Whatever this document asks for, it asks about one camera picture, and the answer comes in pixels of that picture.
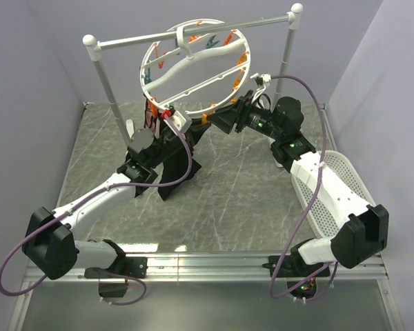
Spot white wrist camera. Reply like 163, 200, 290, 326
250, 73, 272, 103
161, 108, 193, 134

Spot black underwear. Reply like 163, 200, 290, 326
157, 123, 203, 201

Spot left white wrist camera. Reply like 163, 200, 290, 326
161, 108, 193, 134

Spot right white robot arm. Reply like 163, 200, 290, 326
206, 97, 389, 276

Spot pink underwear on hanger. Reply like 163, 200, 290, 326
144, 99, 159, 137

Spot white round clip hanger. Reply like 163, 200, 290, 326
139, 29, 251, 118

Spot orange clothespin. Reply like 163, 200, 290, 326
201, 113, 210, 125

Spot white perforated plastic basket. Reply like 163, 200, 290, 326
290, 150, 376, 238

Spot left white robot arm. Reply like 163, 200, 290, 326
22, 124, 209, 280

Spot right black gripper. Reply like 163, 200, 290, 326
206, 90, 282, 141

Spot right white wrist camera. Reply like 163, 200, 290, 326
250, 73, 272, 103

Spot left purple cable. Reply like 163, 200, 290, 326
0, 115, 194, 306

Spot aluminium mounting rail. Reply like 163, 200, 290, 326
23, 252, 388, 282

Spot white drying rack frame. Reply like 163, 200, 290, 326
82, 3, 304, 143

